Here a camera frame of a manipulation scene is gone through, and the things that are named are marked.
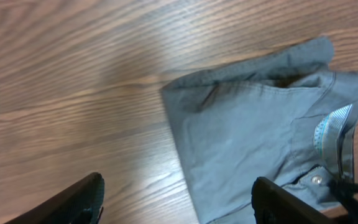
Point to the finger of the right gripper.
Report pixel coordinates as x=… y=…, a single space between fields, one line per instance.
x=344 y=193

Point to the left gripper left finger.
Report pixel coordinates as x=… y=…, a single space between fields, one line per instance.
x=80 y=203

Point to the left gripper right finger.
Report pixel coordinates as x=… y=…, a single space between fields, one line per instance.
x=274 y=205

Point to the grey shorts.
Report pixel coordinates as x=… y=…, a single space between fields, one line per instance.
x=285 y=116

